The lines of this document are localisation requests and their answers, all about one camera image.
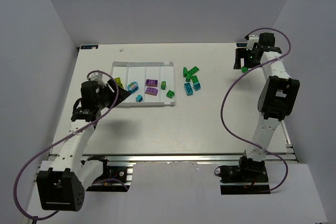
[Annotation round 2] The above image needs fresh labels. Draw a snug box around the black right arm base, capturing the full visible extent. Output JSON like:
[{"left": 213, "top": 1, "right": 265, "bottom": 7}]
[{"left": 214, "top": 156, "right": 270, "bottom": 195}]

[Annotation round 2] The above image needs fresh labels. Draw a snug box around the lime green lego brick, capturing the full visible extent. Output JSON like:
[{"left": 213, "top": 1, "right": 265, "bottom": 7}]
[{"left": 115, "top": 77, "right": 122, "bottom": 85}]

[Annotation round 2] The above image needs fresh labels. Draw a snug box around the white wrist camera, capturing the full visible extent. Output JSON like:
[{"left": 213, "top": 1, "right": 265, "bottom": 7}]
[
  {"left": 245, "top": 34, "right": 259, "bottom": 50},
  {"left": 87, "top": 72, "right": 106, "bottom": 86}
]

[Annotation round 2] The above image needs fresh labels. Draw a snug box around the teal oval flower lego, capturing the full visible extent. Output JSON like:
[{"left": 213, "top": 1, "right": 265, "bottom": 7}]
[{"left": 127, "top": 81, "right": 139, "bottom": 93}]

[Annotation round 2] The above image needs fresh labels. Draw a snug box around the teal small lego brick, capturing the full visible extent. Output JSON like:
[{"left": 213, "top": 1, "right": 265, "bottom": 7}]
[{"left": 193, "top": 82, "right": 201, "bottom": 91}]

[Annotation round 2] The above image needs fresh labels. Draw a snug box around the green slanted lego brick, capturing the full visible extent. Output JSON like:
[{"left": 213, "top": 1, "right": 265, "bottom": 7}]
[{"left": 183, "top": 67, "right": 188, "bottom": 77}]

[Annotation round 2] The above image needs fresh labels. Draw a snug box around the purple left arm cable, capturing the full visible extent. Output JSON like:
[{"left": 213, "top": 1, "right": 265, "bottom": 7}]
[{"left": 13, "top": 70, "right": 129, "bottom": 221}]

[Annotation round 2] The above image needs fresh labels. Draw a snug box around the black corner label left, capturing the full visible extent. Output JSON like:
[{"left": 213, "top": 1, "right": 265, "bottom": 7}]
[{"left": 80, "top": 45, "right": 99, "bottom": 50}]

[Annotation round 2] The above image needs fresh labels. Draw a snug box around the teal long lego brick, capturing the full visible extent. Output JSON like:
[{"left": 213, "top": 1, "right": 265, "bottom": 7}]
[{"left": 184, "top": 82, "right": 193, "bottom": 96}]

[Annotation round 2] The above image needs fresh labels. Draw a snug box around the green small lego cube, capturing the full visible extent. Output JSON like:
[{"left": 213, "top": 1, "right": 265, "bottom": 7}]
[{"left": 241, "top": 67, "right": 248, "bottom": 73}]

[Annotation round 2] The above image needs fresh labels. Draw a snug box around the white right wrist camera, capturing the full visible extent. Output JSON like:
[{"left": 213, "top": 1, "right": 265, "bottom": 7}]
[{"left": 245, "top": 34, "right": 259, "bottom": 50}]

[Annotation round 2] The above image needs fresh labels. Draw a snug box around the white divided sorting tray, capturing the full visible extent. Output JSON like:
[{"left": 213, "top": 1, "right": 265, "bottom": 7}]
[{"left": 111, "top": 61, "right": 175, "bottom": 108}]

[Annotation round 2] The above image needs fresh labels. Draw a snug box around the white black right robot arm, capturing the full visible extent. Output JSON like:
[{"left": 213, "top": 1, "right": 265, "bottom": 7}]
[{"left": 233, "top": 33, "right": 300, "bottom": 167}]

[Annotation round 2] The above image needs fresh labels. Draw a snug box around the purple arch lego brick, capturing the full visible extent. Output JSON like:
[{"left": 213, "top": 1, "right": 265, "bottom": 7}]
[{"left": 145, "top": 87, "right": 158, "bottom": 96}]

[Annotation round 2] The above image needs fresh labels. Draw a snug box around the black corner label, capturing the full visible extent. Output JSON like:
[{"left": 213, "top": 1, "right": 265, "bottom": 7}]
[
  {"left": 236, "top": 42, "right": 247, "bottom": 47},
  {"left": 80, "top": 45, "right": 99, "bottom": 50}
]

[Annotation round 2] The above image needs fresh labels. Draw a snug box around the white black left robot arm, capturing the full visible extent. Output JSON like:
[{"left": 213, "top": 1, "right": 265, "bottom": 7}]
[{"left": 36, "top": 79, "right": 131, "bottom": 211}]

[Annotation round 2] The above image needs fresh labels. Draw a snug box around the black corner label right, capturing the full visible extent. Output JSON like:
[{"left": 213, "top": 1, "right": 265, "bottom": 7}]
[{"left": 236, "top": 42, "right": 247, "bottom": 47}]

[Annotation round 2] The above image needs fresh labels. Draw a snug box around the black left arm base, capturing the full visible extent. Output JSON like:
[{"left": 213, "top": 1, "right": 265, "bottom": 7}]
[{"left": 81, "top": 156, "right": 133, "bottom": 193}]

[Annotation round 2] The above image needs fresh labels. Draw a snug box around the teal small lego cube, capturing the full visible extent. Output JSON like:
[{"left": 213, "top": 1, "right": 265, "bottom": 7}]
[{"left": 136, "top": 94, "right": 143, "bottom": 102}]

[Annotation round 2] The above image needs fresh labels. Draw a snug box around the green lego piece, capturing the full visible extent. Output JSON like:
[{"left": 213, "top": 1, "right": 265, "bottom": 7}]
[{"left": 161, "top": 81, "right": 166, "bottom": 90}]

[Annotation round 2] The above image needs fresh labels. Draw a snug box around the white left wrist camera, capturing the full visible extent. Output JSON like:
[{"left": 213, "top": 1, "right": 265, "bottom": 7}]
[{"left": 87, "top": 72, "right": 106, "bottom": 86}]

